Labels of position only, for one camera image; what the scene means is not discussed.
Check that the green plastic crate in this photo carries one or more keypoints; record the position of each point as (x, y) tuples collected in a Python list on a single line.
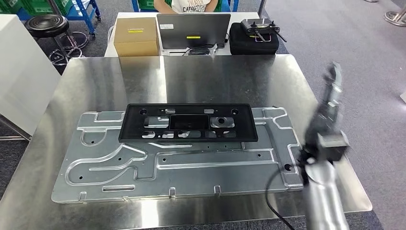
[(9, 5), (38, 6)]

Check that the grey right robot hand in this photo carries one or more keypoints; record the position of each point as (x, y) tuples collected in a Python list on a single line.
[(326, 114)]

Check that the black remote controller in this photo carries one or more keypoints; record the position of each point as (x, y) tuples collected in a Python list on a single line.
[(260, 26)]

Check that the white table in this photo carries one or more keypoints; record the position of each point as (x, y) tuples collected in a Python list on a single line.
[(142, 14)]

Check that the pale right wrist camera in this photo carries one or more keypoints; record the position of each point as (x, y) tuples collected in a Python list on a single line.
[(336, 147)]

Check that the white cabinet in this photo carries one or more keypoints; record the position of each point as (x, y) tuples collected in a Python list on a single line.
[(25, 79)]

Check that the stamped metal plate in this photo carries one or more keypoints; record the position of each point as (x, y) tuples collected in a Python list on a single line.
[(190, 171)]

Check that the person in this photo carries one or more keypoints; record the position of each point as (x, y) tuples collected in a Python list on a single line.
[(190, 5)]

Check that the black round stool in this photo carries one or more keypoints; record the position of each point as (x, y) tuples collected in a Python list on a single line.
[(47, 23)]

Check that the blue metal cart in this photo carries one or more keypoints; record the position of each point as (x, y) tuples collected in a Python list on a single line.
[(85, 16)]

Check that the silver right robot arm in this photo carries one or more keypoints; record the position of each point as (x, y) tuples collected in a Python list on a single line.
[(323, 196)]

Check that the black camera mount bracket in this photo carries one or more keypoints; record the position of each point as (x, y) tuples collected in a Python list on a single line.
[(305, 173)]

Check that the black plastic plate frame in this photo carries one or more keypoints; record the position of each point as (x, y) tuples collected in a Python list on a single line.
[(133, 127)]

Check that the dark grey laptop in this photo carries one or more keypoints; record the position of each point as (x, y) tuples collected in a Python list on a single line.
[(193, 28)]

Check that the brown cardboard box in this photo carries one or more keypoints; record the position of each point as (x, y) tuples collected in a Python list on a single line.
[(136, 41)]

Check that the black carrying case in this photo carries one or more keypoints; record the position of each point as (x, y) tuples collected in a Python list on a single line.
[(253, 46)]

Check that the steel workbench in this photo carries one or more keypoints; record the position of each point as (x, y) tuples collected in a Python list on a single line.
[(222, 79)]

